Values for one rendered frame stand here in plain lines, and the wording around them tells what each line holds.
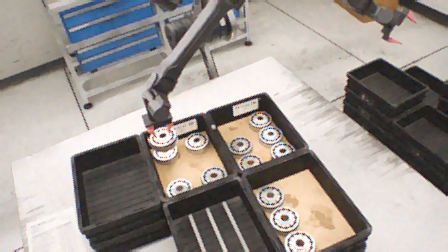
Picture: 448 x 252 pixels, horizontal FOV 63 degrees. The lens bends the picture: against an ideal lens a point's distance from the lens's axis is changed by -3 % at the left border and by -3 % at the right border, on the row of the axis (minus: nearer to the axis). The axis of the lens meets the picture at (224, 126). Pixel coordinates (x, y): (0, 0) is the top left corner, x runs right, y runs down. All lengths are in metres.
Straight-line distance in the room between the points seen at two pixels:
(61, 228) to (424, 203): 1.50
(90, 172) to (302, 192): 0.89
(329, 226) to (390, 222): 0.31
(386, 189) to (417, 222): 0.18
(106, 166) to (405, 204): 1.26
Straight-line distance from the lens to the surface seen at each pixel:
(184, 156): 1.65
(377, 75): 2.68
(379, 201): 1.67
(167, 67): 1.25
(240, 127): 1.73
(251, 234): 1.39
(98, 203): 1.61
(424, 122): 2.56
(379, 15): 1.54
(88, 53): 3.31
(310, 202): 1.46
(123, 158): 1.73
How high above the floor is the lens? 2.02
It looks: 43 degrees down
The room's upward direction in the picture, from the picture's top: 8 degrees counter-clockwise
